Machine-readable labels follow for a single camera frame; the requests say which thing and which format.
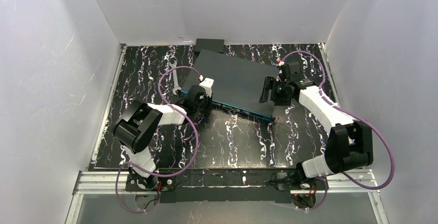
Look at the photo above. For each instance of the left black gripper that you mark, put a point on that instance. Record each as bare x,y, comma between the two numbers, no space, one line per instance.
191,102

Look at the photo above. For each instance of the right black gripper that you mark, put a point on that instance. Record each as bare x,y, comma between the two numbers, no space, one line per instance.
270,88

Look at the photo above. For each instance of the large dark network switch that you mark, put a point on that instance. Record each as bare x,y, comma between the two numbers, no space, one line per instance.
238,83

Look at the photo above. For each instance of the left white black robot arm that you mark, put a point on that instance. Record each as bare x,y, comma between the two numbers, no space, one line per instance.
136,126

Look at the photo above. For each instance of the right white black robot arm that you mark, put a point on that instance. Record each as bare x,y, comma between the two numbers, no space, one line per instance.
349,144

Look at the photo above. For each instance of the silver open-end wrench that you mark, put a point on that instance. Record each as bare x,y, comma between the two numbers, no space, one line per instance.
176,89

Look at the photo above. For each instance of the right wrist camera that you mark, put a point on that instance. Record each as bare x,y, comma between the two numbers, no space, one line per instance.
291,72

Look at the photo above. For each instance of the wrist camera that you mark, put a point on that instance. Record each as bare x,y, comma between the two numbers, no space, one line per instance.
291,72
207,85

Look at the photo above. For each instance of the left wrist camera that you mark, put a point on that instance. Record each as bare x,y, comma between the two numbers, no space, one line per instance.
207,85

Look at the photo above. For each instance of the small black switch box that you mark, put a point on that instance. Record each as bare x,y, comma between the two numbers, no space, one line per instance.
214,45

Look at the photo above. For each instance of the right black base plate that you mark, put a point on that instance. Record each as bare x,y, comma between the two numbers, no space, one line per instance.
290,180

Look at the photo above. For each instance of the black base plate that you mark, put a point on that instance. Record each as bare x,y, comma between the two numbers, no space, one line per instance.
136,182
290,180

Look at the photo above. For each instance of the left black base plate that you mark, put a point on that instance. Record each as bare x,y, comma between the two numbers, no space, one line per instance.
136,182

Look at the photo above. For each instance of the aluminium front rail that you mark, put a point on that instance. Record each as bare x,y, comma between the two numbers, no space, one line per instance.
105,182

